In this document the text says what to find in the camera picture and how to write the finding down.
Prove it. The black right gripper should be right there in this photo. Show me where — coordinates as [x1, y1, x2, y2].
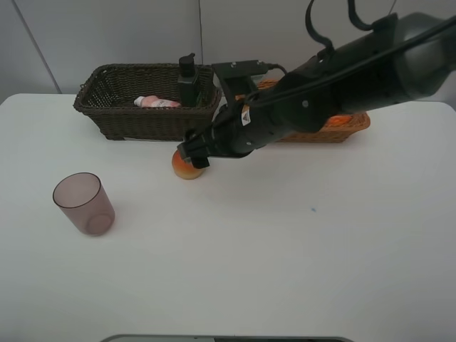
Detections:
[177, 103, 276, 169]

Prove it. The red yellow peach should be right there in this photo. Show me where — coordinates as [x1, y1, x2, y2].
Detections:
[172, 150, 205, 180]

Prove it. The pink bottle white cap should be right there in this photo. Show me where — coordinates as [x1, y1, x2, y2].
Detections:
[133, 95, 181, 108]

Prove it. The dark green pump bottle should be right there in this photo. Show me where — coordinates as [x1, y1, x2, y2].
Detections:
[177, 53, 200, 108]

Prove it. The orange tangerine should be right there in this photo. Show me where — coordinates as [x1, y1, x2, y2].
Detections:
[326, 115, 352, 126]

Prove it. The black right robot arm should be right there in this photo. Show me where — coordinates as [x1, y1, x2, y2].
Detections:
[177, 13, 455, 169]

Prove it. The dark brown wicker basket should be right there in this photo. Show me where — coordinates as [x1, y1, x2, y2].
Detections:
[73, 63, 222, 141]

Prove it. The translucent purple plastic cup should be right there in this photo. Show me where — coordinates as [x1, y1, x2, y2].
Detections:
[53, 172, 115, 237]

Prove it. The orange wicker basket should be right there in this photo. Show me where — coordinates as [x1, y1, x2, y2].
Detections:
[256, 80, 371, 143]

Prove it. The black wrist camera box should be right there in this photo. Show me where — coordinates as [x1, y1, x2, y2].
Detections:
[211, 60, 269, 105]

